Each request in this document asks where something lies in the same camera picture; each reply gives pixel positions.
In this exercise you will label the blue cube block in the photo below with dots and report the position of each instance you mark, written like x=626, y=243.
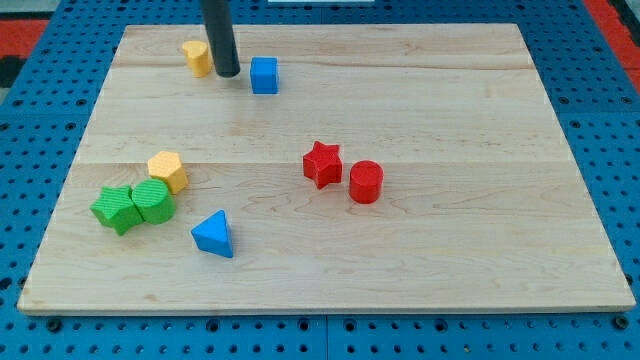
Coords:
x=264, y=75

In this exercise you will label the yellow hexagon block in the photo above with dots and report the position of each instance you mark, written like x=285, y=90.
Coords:
x=167, y=167

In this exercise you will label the red star block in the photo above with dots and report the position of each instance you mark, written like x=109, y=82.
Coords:
x=323, y=164

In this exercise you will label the green star block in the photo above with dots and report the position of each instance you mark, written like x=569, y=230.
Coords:
x=115, y=209

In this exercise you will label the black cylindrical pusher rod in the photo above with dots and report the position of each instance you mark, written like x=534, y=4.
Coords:
x=218, y=24

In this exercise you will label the blue triangle block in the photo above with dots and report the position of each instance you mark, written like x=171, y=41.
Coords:
x=213, y=235

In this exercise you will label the red cylinder block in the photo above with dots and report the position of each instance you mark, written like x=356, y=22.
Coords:
x=365, y=181

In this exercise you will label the wooden board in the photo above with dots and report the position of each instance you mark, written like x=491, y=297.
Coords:
x=482, y=210

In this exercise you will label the green cylinder block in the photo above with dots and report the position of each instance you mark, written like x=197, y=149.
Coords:
x=154, y=201

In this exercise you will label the yellow heart block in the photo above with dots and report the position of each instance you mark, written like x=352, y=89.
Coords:
x=197, y=57

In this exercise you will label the blue perforated base mat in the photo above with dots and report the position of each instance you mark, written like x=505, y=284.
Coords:
x=55, y=56

